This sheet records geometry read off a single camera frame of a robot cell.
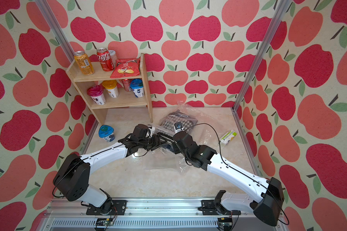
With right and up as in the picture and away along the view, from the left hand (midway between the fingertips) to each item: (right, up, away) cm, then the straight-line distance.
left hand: (166, 145), depth 83 cm
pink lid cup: (-43, +32, +3) cm, 53 cm away
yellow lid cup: (-37, +37, +10) cm, 53 cm away
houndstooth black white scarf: (+2, +14, +13) cm, 19 cm away
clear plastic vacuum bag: (-2, -10, +9) cm, 14 cm away
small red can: (-28, +40, +13) cm, 50 cm away
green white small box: (+41, +2, +15) cm, 44 cm away
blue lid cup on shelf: (-20, +37, +9) cm, 43 cm away
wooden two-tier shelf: (-30, +30, +17) cm, 45 cm away
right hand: (+7, +4, -8) cm, 11 cm away
